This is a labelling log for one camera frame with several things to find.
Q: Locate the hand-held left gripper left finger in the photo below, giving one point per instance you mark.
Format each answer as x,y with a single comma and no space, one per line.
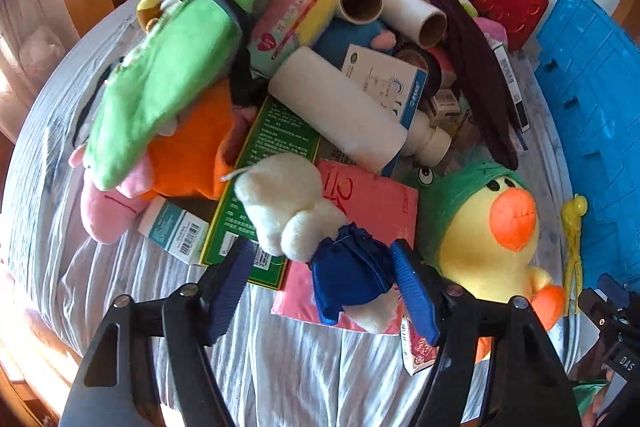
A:
227,292

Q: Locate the black tape roll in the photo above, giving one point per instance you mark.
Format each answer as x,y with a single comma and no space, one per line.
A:
432,67

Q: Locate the dark maroon cloth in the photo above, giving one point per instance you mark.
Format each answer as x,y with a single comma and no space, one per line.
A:
475,72

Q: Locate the blue plush toy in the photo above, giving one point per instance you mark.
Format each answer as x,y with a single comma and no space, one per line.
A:
345,39

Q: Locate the small white medicine box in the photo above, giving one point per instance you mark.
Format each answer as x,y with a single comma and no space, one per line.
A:
445,104

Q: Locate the pink packet with heart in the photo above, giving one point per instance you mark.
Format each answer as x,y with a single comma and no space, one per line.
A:
285,27

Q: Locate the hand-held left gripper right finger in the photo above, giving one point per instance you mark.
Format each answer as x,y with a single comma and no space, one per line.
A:
417,302

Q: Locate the green plush toy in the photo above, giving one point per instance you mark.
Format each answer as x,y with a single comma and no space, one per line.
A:
165,72

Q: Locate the small pink white carton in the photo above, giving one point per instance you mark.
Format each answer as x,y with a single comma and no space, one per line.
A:
417,354

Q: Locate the light blue tablecloth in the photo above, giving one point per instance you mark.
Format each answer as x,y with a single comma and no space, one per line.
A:
300,372

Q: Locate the teal and white small box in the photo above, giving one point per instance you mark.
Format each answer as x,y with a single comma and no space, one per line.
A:
170,227

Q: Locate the yellow duck plush green hat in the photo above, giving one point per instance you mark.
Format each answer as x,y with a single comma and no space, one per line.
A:
475,237

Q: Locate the white plastic bottle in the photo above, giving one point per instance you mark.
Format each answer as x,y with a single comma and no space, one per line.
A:
330,102

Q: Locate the yellow plastic toy figure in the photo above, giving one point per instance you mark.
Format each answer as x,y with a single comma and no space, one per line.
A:
572,227

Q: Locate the beige curtain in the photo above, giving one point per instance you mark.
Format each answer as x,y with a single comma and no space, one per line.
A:
35,52

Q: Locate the blue and white medicine box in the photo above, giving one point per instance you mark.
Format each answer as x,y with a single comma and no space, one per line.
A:
385,77

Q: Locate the small white bottle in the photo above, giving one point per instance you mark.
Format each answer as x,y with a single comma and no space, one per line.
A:
427,139

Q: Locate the black and white box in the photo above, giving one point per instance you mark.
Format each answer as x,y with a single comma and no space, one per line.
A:
507,72

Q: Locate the blue plastic crate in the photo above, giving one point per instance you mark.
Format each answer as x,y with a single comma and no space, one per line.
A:
600,107

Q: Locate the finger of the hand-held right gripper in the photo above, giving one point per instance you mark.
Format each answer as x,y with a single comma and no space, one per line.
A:
595,307
612,288

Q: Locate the orange and pink plush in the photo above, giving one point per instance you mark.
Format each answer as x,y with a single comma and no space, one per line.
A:
195,142

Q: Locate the green cardboard box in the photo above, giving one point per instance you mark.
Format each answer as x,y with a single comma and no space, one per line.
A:
270,132

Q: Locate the pink tissue pack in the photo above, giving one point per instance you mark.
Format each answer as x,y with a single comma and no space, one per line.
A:
375,212

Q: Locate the white rabbit plush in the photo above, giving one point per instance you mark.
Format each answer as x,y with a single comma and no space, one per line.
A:
280,197

